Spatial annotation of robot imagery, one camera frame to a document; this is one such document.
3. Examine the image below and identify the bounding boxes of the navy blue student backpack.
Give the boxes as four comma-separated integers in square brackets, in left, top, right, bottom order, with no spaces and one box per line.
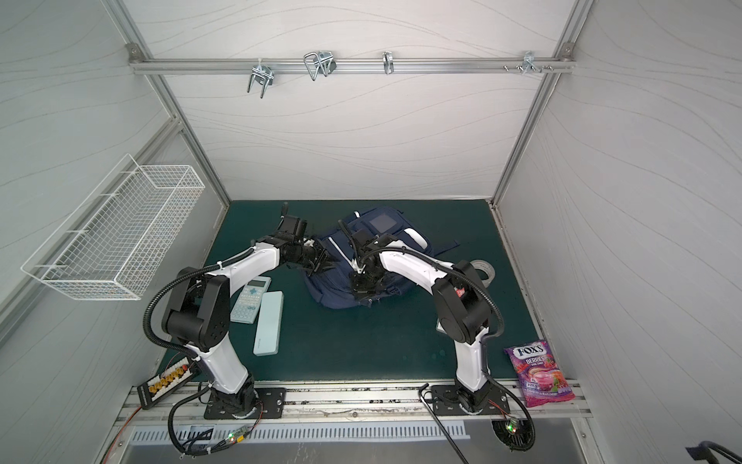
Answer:
[305,206,459,309]

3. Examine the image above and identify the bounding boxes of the white green calculator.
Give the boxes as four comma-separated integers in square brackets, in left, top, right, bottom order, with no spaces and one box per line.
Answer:
[230,276,272,324]

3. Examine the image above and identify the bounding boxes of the mint green pencil case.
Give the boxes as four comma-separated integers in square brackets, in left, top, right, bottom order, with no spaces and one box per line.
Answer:
[253,291,284,357]

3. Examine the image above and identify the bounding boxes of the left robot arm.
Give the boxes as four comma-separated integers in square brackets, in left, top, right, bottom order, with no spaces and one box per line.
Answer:
[142,213,328,417]

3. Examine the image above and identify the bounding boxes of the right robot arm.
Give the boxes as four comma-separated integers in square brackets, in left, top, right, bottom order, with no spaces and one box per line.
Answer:
[346,231,504,415]

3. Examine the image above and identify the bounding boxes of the green mat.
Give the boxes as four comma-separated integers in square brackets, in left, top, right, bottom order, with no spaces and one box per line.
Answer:
[229,200,537,381]

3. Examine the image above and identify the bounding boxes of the clear tape roll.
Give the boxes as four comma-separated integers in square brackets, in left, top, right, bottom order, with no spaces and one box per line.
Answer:
[471,259,497,288]

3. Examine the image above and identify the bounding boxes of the left metal hook clamp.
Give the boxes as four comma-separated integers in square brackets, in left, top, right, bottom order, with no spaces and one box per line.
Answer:
[247,62,274,99]

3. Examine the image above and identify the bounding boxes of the metal hook clamp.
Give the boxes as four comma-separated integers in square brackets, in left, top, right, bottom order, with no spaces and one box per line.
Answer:
[303,50,337,81]
[502,51,554,75]
[247,62,274,99]

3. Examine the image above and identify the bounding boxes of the middle metal hook clamp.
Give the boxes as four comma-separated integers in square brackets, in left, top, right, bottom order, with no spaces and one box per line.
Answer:
[303,50,337,81]

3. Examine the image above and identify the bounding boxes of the pink snack pouch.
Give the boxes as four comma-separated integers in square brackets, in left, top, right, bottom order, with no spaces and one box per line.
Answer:
[504,339,576,408]

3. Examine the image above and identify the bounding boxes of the yellow terminal block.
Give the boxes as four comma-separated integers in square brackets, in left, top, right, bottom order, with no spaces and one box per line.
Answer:
[136,357,201,410]

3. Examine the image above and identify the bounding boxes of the right metal hook clamp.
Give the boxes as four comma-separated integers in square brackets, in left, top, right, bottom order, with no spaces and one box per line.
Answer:
[502,51,554,75]

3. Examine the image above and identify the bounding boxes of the black floor cable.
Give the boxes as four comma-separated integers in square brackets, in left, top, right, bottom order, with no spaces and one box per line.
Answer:
[418,381,471,464]

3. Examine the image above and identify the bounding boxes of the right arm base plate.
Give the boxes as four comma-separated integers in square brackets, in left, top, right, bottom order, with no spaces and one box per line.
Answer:
[426,384,510,417]

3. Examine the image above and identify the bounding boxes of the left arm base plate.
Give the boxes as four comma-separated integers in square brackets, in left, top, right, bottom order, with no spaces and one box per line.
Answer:
[204,388,287,421]

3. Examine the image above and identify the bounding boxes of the white wire basket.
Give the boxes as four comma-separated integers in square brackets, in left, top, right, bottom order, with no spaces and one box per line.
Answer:
[20,155,205,301]

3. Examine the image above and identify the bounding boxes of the small metal ring clamp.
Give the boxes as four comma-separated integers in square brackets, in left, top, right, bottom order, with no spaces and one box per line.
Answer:
[382,51,394,75]

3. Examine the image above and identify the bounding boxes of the aluminium top rail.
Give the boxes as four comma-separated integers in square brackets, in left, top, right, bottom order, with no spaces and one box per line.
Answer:
[129,55,577,75]

